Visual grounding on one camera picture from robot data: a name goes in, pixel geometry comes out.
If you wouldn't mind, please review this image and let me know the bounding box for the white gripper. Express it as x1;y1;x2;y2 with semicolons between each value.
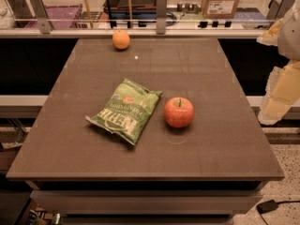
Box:
256;0;300;126

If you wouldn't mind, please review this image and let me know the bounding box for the red apple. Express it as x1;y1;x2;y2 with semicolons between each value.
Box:
164;97;194;128

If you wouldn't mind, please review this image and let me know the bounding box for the cardboard box with label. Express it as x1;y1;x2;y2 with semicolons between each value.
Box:
201;0;240;19

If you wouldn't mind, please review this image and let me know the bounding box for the black power adapter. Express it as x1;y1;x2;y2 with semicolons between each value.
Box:
256;200;278;214

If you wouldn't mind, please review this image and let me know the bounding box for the orange fruit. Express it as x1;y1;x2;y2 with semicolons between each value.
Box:
112;30;130;50

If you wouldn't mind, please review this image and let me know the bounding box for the green Kettle chips bag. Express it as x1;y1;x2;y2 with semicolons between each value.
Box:
85;78;163;145

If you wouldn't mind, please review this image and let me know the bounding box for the purple plastic crate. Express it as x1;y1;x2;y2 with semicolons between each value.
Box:
24;3;84;29

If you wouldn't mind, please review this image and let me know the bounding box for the grey table drawer unit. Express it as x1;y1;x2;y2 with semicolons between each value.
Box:
30;189;263;225

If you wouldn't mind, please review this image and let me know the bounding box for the grey metal bracket right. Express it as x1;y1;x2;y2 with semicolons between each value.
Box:
266;0;295;21

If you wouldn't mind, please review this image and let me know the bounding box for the grey metal bracket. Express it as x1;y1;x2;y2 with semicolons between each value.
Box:
30;0;53;34
266;0;295;21
157;0;167;35

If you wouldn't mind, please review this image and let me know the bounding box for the grey metal bracket centre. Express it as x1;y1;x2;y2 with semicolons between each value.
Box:
157;0;167;35

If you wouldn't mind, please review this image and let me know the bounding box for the grey metal bracket left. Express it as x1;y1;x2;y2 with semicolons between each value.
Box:
30;0;53;34

